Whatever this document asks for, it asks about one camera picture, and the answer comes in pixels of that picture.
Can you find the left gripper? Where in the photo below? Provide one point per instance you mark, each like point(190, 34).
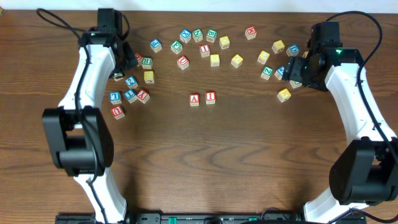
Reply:
point(129, 58)

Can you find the blue X block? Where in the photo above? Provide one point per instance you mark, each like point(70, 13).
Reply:
point(185, 36)

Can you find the blue T block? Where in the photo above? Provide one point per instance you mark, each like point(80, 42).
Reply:
point(130, 95)

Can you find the blue 2 block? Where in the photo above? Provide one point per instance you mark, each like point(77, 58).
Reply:
point(131, 83)

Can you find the blue P block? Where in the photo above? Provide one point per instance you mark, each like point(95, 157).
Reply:
point(156, 45)

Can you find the red u block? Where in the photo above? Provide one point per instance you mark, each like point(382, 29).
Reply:
point(183, 62)
point(118, 112)

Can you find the yellow 8 block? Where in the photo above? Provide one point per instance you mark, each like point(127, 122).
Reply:
point(305, 54)

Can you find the green R block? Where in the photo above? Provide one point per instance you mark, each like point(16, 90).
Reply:
point(147, 63)

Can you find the yellow W block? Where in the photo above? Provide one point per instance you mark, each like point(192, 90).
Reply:
point(278, 46)

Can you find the green 7 block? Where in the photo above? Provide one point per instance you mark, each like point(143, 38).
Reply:
point(295, 84)

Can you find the yellow K block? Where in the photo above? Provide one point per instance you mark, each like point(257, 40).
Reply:
point(284, 95)

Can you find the green F block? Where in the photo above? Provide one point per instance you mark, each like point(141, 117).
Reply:
point(176, 47)

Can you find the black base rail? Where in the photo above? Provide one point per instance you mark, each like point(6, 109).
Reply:
point(156, 218)

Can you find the red E block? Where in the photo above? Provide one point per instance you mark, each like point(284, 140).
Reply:
point(139, 59)

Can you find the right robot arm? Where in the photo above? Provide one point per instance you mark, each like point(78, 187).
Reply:
point(366, 172)

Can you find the blue D block upper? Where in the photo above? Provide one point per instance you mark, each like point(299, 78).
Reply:
point(292, 50)

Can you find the blue L block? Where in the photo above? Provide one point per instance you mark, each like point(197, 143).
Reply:
point(115, 97)

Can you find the green N block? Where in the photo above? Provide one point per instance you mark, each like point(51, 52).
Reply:
point(197, 35)

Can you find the red U block centre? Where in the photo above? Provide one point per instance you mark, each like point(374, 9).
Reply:
point(183, 62)

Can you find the green J block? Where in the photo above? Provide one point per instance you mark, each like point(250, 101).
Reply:
point(118, 76)

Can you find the green Z block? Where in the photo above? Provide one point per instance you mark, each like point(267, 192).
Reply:
point(267, 72)

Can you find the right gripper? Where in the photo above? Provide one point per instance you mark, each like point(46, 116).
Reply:
point(296, 69)

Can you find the red i block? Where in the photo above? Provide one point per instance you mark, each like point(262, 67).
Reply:
point(210, 97)
point(205, 50)

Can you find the yellow S block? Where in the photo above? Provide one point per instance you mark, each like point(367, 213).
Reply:
point(215, 60)

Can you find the yellow block near Z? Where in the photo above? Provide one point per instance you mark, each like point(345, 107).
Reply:
point(263, 57)

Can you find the yellow O block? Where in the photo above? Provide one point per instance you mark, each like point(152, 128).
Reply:
point(237, 61)

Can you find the yellow block near 2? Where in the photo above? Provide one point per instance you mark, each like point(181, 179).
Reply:
point(149, 77)

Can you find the red M block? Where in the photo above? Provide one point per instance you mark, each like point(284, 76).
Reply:
point(250, 32)

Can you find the red A block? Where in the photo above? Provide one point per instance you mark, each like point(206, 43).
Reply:
point(194, 100)

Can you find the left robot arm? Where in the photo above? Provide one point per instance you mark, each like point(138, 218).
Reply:
point(79, 140)

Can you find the green B block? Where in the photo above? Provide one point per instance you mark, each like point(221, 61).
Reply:
point(211, 35)

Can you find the yellow C block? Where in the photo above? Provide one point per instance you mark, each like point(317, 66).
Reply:
point(224, 42)

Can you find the red Y block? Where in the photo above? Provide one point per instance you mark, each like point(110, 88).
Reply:
point(143, 96)

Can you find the blue 5 block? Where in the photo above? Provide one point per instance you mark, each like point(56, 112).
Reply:
point(279, 72)

